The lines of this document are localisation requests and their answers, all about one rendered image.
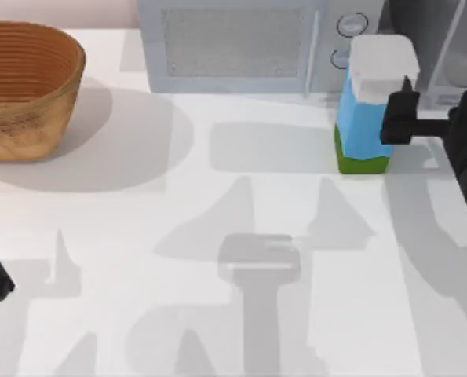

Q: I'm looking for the microwave oven door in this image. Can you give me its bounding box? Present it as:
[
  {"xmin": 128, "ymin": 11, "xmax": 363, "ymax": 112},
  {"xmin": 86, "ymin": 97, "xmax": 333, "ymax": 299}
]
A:
[{"xmin": 137, "ymin": 0, "xmax": 328, "ymax": 95}]

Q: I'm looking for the microwave door handle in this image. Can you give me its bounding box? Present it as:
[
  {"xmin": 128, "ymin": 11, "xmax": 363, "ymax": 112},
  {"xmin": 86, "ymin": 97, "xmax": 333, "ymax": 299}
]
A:
[{"xmin": 303, "ymin": 10, "xmax": 320, "ymax": 99}]

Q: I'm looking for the wooden basket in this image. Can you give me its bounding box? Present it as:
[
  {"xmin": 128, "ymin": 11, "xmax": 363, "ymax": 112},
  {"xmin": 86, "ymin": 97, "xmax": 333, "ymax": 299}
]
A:
[{"xmin": 0, "ymin": 20, "xmax": 87, "ymax": 163}]

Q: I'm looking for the blue green white carton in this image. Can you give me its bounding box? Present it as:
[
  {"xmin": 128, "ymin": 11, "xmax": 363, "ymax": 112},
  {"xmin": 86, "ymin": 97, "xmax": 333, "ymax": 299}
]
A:
[{"xmin": 334, "ymin": 34, "xmax": 421, "ymax": 176}]

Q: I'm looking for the pale microwave oven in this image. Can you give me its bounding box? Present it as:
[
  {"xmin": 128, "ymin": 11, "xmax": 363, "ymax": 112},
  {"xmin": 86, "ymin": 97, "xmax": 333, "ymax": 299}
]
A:
[{"xmin": 136, "ymin": 0, "xmax": 384, "ymax": 100}]

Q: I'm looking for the small microwave knob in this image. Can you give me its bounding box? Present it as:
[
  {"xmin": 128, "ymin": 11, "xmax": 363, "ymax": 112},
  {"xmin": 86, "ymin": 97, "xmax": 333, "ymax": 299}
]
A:
[{"xmin": 330, "ymin": 48, "xmax": 352, "ymax": 70}]

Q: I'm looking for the large microwave knob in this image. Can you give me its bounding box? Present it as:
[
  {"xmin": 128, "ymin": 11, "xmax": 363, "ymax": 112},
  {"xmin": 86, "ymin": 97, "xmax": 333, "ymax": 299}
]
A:
[{"xmin": 335, "ymin": 11, "xmax": 370, "ymax": 39}]

